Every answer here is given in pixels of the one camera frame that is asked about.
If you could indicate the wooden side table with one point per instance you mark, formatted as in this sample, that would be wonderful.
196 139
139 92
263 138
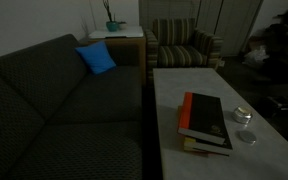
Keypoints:
129 51

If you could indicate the striped armchair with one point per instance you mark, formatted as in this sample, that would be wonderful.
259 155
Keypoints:
177 43

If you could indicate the blue throw pillow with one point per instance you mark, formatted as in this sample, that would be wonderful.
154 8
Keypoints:
96 57

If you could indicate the black book with orange spine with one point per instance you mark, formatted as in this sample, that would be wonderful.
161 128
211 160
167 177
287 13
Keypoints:
204 116

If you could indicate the small white plant pot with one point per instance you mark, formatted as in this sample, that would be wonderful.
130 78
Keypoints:
122 25

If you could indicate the lower stacked book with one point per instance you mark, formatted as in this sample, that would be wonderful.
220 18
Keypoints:
194 144

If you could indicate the teal plant pot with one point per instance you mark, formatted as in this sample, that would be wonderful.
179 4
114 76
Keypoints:
112 26

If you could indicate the dark grey fabric sofa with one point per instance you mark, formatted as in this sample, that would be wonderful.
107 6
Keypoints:
60 121

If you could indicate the small silver jar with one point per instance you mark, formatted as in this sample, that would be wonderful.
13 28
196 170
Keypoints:
242 114

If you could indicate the white plastic bag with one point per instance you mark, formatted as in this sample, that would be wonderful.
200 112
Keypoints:
256 57

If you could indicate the grey top coffee table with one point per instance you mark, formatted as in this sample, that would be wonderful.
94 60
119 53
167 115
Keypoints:
266 159

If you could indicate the dark clutter pile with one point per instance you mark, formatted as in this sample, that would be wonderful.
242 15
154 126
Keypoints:
276 41

